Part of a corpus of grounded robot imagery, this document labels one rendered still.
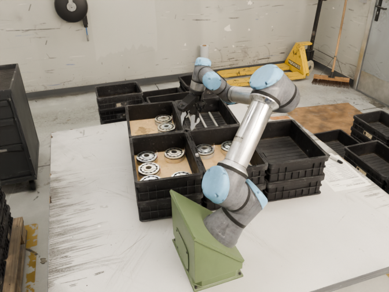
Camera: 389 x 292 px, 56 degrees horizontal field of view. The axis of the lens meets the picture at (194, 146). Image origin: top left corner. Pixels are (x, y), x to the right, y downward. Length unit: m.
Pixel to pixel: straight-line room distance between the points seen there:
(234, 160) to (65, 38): 3.80
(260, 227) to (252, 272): 0.25
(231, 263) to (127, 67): 3.90
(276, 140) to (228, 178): 0.88
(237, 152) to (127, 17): 3.74
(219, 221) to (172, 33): 3.87
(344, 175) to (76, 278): 1.41
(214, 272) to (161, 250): 0.28
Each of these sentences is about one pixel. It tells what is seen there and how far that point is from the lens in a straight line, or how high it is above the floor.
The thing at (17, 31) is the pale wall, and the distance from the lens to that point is 4.83.
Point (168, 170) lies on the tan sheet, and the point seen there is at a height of 0.83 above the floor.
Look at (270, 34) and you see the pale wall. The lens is 5.55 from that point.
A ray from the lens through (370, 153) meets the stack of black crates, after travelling 3.01.
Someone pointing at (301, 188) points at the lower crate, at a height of 0.76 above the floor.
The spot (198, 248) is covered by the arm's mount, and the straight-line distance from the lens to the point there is 1.28.
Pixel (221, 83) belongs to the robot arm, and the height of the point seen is 1.23.
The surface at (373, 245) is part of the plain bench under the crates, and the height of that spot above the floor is 0.70.
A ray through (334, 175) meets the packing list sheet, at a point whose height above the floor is 0.70.
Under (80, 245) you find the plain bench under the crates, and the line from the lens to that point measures 1.66.
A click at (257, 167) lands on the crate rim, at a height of 0.92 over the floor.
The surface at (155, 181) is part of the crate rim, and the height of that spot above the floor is 0.93.
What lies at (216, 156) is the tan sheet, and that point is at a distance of 1.88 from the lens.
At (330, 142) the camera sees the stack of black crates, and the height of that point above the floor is 0.27.
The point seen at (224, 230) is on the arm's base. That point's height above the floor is 0.90.
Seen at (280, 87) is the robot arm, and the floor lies 1.35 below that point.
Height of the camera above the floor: 1.84
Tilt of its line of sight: 31 degrees down
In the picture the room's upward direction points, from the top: 1 degrees counter-clockwise
